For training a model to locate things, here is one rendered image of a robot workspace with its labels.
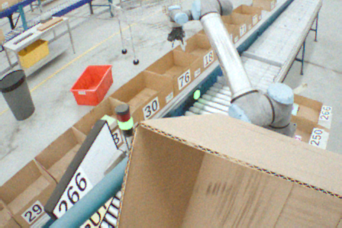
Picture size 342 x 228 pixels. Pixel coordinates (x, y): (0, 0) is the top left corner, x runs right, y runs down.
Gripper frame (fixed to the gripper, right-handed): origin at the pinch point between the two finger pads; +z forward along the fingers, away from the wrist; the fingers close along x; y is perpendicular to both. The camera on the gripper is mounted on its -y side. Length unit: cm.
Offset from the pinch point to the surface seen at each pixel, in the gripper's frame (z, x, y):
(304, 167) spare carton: -87, -130, -148
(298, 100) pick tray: 39, -97, 36
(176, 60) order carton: 24.5, 17.5, 19.0
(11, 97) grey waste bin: 74, 240, -85
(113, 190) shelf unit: -77, -110, -154
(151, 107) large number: 22, -8, -47
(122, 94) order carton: 20, 21, -46
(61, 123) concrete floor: 119, 173, -45
